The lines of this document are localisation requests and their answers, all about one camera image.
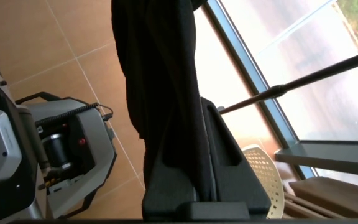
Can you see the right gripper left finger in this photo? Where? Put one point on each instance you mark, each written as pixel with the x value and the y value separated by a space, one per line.
pixel 166 193

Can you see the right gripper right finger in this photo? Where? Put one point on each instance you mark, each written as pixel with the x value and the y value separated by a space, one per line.
pixel 238 183

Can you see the black garment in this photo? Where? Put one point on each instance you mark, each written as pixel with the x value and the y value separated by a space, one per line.
pixel 160 77

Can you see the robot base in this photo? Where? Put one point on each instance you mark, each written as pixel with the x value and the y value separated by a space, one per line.
pixel 73 149

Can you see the white laundry basket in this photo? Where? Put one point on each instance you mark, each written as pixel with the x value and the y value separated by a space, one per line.
pixel 266 174

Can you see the black clothes rack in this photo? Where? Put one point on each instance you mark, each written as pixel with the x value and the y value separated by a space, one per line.
pixel 322 72

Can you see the brown curtain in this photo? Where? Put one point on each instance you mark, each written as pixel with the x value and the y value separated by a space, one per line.
pixel 331 196

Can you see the window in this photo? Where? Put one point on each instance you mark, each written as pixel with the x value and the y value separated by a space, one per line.
pixel 259 84

